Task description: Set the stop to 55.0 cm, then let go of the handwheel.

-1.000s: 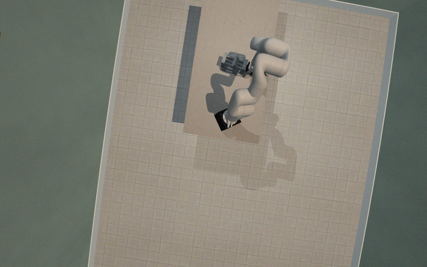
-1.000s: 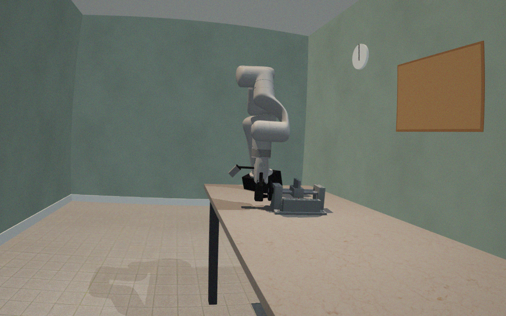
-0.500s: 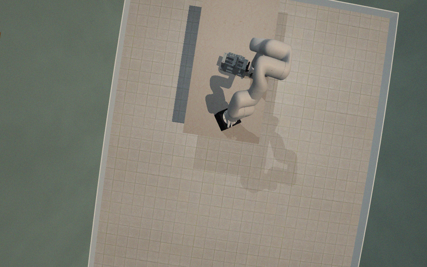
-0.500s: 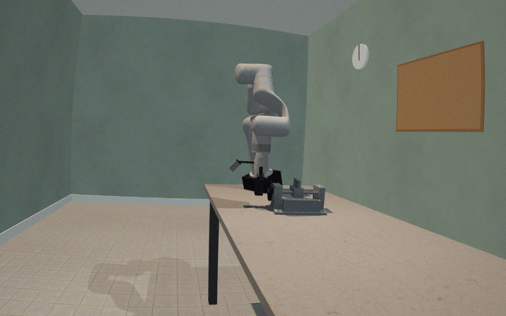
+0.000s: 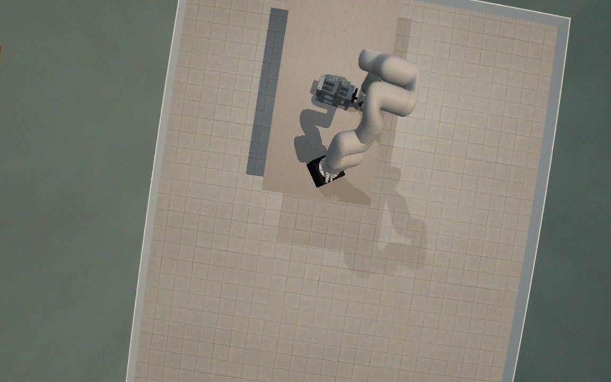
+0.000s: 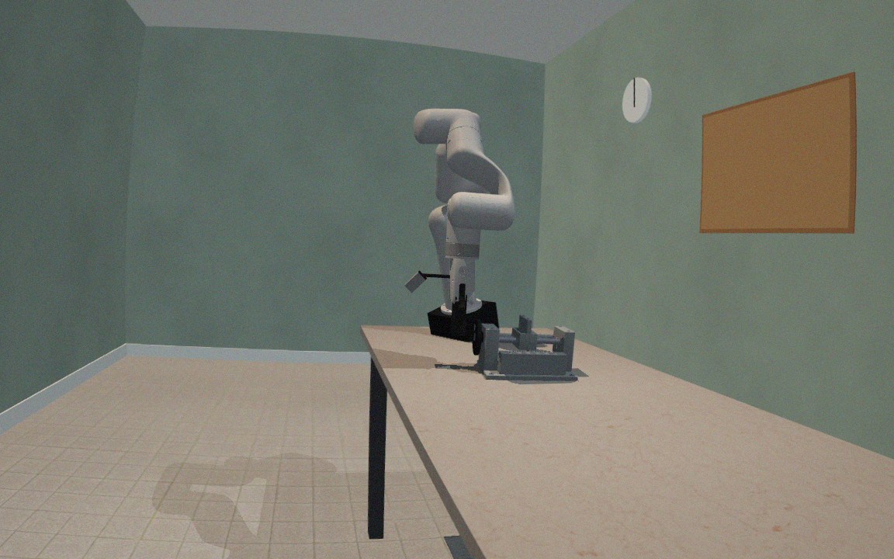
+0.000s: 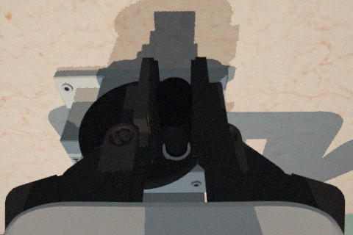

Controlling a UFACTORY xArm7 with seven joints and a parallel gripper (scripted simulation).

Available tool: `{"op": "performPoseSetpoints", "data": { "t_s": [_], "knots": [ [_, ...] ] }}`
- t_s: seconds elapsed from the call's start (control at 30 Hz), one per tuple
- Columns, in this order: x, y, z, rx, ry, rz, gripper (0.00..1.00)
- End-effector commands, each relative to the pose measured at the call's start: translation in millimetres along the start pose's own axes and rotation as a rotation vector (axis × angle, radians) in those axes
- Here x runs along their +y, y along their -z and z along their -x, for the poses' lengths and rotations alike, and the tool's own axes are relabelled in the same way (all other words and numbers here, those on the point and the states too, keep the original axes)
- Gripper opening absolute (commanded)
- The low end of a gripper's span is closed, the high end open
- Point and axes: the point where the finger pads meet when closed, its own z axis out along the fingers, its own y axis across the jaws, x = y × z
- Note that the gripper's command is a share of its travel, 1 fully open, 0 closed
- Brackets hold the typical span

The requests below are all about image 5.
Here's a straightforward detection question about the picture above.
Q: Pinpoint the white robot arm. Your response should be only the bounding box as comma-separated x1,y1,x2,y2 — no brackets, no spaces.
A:
319,49,420,183

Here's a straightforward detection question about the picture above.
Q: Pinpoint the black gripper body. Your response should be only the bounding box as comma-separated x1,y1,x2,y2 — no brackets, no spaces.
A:
356,88,365,103

